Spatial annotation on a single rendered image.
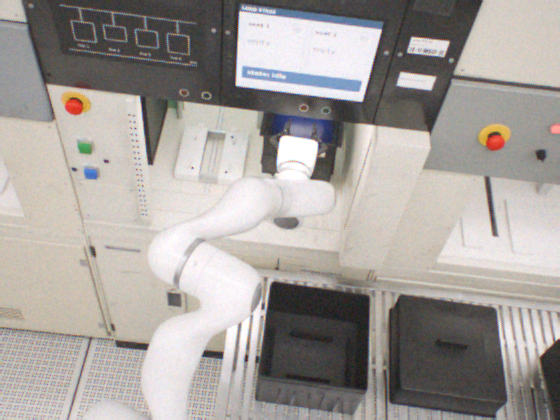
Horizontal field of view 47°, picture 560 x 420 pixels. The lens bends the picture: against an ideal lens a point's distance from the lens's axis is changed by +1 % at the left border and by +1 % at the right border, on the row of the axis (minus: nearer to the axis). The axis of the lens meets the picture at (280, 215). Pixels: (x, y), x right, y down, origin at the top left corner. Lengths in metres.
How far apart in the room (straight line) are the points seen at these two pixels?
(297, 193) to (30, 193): 0.82
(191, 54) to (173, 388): 0.68
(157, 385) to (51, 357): 1.52
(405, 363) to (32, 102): 1.14
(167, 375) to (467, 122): 0.84
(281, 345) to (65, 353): 1.13
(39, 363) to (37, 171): 1.10
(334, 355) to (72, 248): 0.87
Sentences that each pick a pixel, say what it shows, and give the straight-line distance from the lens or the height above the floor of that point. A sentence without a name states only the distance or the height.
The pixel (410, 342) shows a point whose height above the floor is 0.86.
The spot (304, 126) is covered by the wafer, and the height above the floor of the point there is 1.07.
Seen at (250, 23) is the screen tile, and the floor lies 1.64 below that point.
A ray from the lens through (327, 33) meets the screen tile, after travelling 1.33.
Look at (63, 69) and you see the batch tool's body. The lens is 1.53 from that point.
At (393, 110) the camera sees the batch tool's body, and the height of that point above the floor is 1.46.
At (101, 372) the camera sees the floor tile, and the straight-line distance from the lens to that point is 2.68.
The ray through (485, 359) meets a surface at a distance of 1.88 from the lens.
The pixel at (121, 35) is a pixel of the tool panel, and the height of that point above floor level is 1.57.
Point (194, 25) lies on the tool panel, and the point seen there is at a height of 1.62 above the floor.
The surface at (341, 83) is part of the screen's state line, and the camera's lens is 1.42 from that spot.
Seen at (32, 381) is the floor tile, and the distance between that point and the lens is 2.72.
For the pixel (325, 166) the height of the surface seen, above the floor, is 1.02.
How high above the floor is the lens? 2.45
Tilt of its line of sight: 53 degrees down
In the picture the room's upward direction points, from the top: 9 degrees clockwise
